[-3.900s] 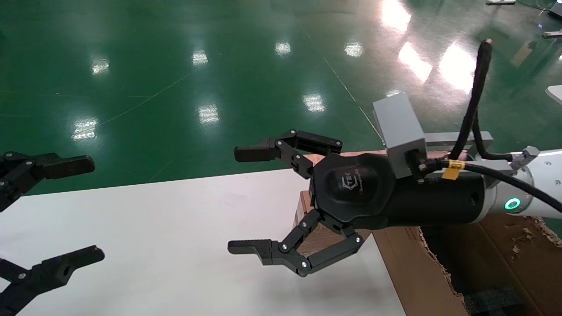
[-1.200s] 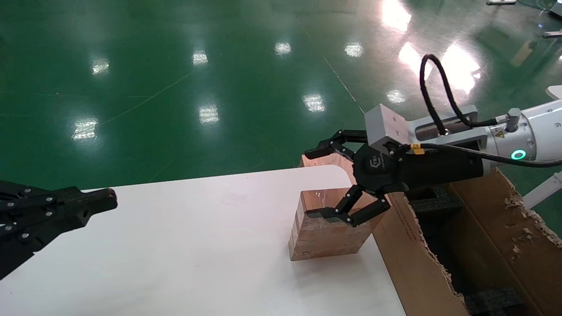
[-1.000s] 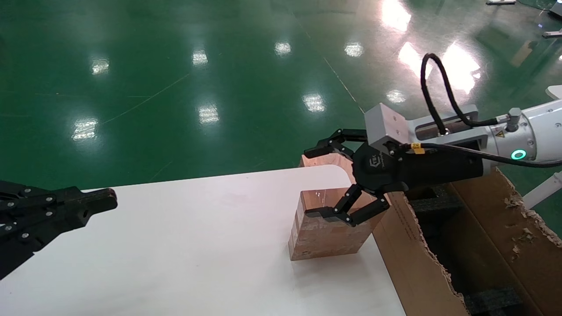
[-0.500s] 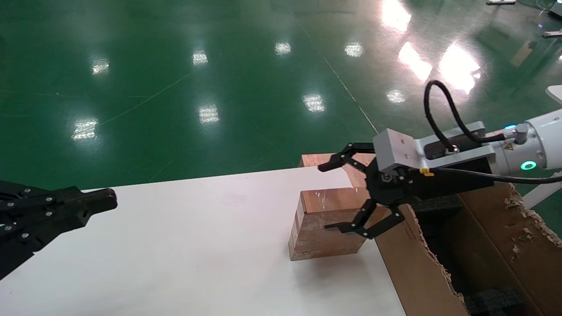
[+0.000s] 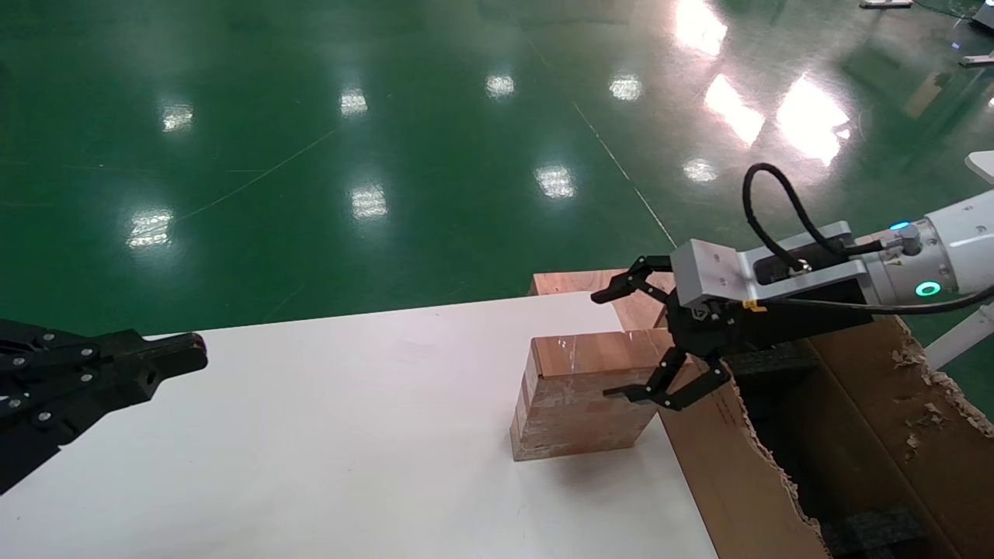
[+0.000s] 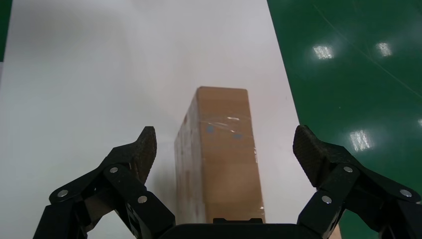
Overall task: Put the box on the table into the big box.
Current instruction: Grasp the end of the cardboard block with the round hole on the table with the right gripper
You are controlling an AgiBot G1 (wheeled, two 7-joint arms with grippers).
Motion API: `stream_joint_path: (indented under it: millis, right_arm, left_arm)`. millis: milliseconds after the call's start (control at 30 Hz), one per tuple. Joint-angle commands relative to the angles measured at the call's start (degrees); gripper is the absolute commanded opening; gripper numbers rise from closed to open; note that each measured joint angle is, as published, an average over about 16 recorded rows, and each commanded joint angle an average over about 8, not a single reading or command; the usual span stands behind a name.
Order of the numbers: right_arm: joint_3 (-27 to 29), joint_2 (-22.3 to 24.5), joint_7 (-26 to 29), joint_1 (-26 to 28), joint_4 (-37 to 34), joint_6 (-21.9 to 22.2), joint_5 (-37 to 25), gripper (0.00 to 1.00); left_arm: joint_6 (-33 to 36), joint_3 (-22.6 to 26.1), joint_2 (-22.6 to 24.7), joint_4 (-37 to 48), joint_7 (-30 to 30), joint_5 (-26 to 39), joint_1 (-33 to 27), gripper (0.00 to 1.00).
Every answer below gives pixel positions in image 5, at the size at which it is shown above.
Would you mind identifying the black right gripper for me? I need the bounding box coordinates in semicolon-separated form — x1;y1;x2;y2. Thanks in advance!
590;255;875;412

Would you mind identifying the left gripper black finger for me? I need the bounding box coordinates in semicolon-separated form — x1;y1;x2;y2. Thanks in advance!
0;318;208;383
0;365;206;495

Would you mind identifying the small taped cardboard box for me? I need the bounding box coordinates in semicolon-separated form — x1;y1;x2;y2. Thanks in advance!
510;328;676;462

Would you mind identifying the big open cardboard box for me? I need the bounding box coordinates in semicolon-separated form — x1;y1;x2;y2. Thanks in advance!
659;314;994;559

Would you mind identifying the wooden plywood board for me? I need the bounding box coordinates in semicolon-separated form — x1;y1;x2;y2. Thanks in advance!
530;268;673;333

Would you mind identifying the black foam block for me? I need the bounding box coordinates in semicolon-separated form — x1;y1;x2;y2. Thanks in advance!
822;509;926;559
726;340;821;379

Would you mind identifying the white stand leg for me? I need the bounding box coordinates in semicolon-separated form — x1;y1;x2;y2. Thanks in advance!
924;307;994;372

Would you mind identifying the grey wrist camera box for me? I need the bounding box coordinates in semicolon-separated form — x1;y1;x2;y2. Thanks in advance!
669;239;750;309

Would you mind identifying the black sleeved looping cable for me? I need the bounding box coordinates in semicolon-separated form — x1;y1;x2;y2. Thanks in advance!
742;163;890;273

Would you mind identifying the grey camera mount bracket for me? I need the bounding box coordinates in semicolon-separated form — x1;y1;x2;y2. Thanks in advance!
738;221;872;301

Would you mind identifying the smooth black cable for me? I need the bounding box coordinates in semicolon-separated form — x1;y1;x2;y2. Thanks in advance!
745;283;994;317

